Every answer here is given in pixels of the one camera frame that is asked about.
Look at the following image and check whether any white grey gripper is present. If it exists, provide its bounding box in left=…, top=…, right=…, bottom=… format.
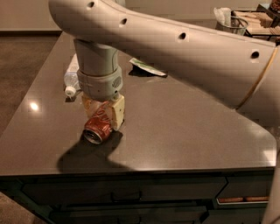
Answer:
left=73, top=38, right=125, bottom=131

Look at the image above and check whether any dark cabinet drawer right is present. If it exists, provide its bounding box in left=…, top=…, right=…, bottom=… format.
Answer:
left=212, top=175, right=272, bottom=208

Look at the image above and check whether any dark cabinet drawer left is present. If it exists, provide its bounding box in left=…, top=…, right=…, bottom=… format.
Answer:
left=23, top=177, right=227, bottom=205

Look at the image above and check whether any dark cabinet drawer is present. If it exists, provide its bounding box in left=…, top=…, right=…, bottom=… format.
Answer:
left=23, top=177, right=227, bottom=205
left=212, top=175, right=272, bottom=208

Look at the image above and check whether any clear plastic water bottle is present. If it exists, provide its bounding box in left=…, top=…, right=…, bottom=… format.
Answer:
left=64, top=54, right=81, bottom=98

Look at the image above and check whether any green chip bag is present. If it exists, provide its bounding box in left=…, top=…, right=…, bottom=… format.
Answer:
left=129, top=58, right=167, bottom=77

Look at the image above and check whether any metal mesh cup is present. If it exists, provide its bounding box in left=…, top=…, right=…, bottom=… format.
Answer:
left=215, top=17, right=249, bottom=36

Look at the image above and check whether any white napkin in cup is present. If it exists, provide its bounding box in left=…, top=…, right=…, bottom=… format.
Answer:
left=213, top=8, right=231, bottom=26

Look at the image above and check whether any red coke can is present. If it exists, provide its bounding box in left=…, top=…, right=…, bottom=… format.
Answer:
left=83, top=102, right=113, bottom=144

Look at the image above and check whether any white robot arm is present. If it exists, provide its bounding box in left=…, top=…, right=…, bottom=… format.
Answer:
left=49, top=0, right=280, bottom=137

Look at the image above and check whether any black wire snack rack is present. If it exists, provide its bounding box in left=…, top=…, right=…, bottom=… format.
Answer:
left=232, top=3, right=280, bottom=40

